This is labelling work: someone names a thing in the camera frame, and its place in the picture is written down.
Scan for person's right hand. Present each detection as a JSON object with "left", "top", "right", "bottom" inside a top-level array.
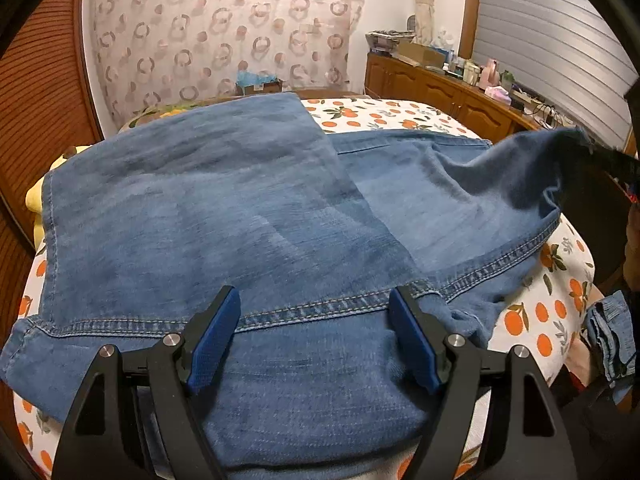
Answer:
[{"left": 623, "top": 220, "right": 640, "bottom": 292}]

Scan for pink pouch on sideboard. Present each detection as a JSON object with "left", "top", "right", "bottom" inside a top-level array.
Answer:
[{"left": 485, "top": 86, "right": 512, "bottom": 106}]

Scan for brown louvered wardrobe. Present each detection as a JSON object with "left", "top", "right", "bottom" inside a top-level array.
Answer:
[{"left": 1, "top": 0, "right": 102, "bottom": 338}]

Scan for circle pattern lace curtain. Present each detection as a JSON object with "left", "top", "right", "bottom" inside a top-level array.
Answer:
[{"left": 89, "top": 0, "right": 364, "bottom": 127}]

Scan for pink bottle on sideboard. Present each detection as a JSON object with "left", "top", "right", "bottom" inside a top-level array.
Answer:
[{"left": 477, "top": 58, "right": 500, "bottom": 90}]

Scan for brown cardboard box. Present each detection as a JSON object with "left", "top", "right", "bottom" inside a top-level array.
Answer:
[{"left": 397, "top": 42, "right": 447, "bottom": 67}]

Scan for cardboard box with blue bag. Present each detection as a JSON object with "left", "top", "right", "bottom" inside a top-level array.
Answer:
[{"left": 235, "top": 70, "right": 282, "bottom": 96}]

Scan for blue denim pants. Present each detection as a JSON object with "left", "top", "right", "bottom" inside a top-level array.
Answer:
[{"left": 1, "top": 93, "right": 586, "bottom": 479}]

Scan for wooden sideboard cabinet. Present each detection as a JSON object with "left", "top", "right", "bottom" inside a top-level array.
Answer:
[{"left": 364, "top": 52, "right": 544, "bottom": 143}]

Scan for orange print white bedsheet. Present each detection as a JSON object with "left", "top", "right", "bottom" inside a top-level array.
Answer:
[{"left": 12, "top": 98, "right": 594, "bottom": 479}]

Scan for grey window roller shutter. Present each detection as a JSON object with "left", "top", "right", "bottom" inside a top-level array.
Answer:
[{"left": 473, "top": 0, "right": 638, "bottom": 148}]

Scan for denim garment beside bed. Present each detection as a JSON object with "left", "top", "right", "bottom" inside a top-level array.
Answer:
[{"left": 585, "top": 288, "right": 639, "bottom": 405}]

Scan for yellow plush toy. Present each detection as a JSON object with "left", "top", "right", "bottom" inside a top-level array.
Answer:
[{"left": 25, "top": 144, "right": 91, "bottom": 252}]

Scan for stack of newspapers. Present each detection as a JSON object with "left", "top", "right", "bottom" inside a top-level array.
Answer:
[{"left": 366, "top": 30, "right": 416, "bottom": 54}]

